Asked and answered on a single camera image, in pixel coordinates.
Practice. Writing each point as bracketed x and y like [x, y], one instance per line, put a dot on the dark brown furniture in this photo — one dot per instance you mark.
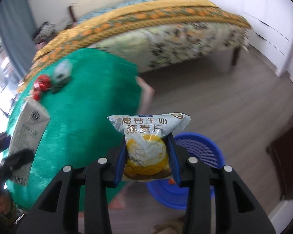
[288, 165]

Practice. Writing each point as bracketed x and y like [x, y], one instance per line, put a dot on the blue plastic basket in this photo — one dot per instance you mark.
[200, 146]

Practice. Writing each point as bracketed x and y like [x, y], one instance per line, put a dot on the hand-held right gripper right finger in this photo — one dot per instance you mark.
[173, 162]

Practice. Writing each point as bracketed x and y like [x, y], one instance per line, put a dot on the dark wooden bed leg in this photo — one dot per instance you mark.
[235, 56]

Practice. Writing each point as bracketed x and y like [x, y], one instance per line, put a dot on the white milk carton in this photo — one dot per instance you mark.
[26, 126]

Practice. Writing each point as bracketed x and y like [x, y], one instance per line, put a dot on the dark wooden headboard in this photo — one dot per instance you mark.
[72, 13]

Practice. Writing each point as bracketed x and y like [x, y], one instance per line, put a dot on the white wardrobe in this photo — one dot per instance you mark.
[278, 29]

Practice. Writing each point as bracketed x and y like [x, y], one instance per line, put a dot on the green tablecloth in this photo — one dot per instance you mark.
[88, 97]

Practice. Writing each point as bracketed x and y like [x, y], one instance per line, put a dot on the red wrapper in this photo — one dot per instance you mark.
[42, 84]

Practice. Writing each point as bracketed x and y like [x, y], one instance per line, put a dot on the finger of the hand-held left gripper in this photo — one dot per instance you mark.
[18, 158]

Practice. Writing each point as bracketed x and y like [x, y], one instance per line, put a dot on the blue patterned pillow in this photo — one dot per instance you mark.
[105, 11]

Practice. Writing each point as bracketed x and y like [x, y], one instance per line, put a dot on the pink table leg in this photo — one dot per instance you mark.
[146, 97]

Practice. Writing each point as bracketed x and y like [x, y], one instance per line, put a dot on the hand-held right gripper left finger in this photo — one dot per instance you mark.
[119, 162]

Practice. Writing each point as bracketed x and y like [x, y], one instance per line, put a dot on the pile of clothes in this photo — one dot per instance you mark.
[44, 33]

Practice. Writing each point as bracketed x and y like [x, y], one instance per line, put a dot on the floral bed sheet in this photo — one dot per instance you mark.
[185, 43]

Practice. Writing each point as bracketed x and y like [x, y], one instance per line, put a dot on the grey curtain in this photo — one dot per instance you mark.
[13, 29]

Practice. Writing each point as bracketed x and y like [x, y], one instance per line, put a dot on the yellow orange patterned blanket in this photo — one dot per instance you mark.
[141, 17]

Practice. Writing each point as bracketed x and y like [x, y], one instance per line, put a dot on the silver yellow oatmeal packet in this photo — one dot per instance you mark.
[146, 148]

